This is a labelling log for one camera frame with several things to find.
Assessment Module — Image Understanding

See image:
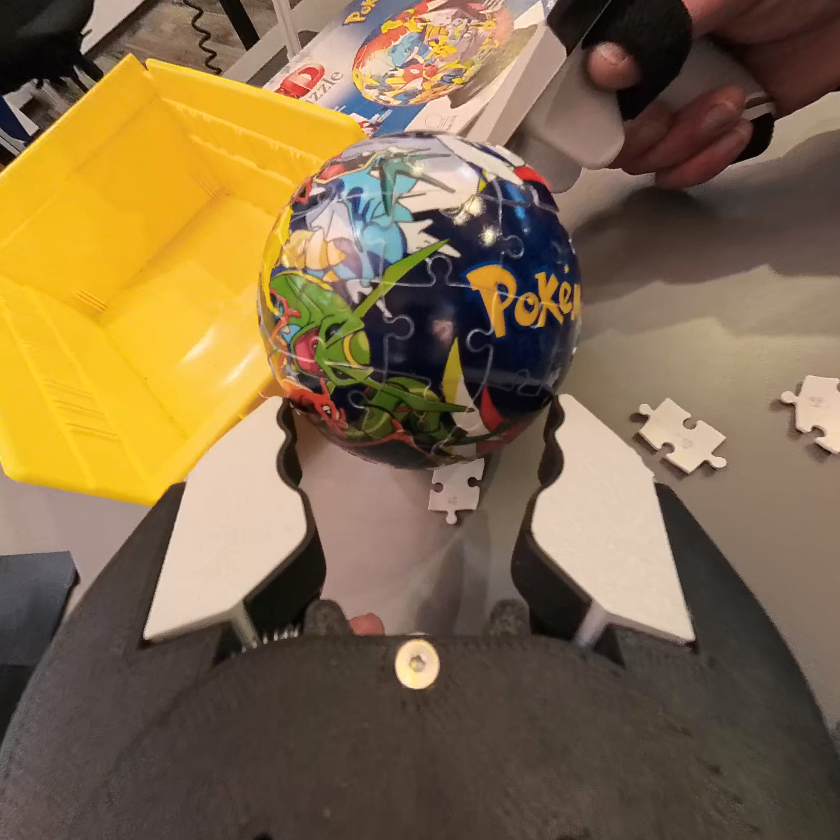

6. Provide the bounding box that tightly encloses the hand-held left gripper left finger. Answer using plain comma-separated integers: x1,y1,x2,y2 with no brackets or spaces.
143,397,327,647

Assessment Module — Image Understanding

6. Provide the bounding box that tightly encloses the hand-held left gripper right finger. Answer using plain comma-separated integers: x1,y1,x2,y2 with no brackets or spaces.
512,394,697,649

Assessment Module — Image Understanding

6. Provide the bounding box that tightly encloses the white-backed puzzle piece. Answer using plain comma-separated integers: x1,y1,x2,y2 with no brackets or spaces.
631,397,728,475
428,457,487,526
780,374,840,455

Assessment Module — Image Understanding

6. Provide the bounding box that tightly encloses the colourful puzzle ball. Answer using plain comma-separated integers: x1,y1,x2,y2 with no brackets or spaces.
258,131,584,472

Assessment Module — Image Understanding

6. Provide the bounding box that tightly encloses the printed puzzle box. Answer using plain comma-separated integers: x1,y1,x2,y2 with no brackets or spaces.
262,0,573,142

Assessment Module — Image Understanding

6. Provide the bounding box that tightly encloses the person's right hand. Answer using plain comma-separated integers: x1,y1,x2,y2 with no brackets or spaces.
587,0,840,191

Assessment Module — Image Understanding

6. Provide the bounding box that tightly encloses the dark flat object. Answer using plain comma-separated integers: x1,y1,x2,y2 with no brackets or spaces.
0,551,81,719

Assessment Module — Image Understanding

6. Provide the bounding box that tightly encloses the yellow plastic bin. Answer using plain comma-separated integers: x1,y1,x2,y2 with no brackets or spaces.
0,54,368,508

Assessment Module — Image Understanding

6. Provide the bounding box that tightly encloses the black metal leg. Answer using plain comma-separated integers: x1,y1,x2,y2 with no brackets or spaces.
217,0,261,51

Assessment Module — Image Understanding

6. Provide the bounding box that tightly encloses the black office chair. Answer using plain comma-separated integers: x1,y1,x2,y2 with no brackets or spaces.
0,0,101,98

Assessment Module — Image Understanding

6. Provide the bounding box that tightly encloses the black coiled cable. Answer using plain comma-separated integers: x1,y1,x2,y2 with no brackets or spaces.
180,0,225,76

